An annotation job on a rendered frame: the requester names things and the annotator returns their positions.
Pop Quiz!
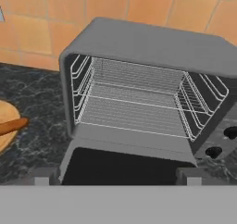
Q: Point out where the grey toaster oven door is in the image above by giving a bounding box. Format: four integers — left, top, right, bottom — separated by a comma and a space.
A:
58, 123, 198, 187

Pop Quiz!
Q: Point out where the round wooden plate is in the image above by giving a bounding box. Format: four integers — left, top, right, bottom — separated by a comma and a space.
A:
0, 99, 22, 155

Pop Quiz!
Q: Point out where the black toaster oven knob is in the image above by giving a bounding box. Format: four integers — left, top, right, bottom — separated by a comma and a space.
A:
223, 125, 237, 141
205, 145, 223, 160

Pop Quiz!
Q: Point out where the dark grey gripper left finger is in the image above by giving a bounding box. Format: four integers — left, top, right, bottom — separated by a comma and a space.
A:
12, 167, 61, 187

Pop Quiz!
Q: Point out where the grey toaster oven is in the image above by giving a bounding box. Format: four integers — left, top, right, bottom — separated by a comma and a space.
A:
58, 17, 237, 161

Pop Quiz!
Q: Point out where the brown baguette bread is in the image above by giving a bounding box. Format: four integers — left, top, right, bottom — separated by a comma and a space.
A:
0, 117, 30, 135

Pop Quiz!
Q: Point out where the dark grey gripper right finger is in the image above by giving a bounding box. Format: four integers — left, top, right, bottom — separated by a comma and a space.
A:
175, 167, 224, 187

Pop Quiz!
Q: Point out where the white wire oven rack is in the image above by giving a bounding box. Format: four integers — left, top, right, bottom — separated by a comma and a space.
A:
69, 54, 230, 143

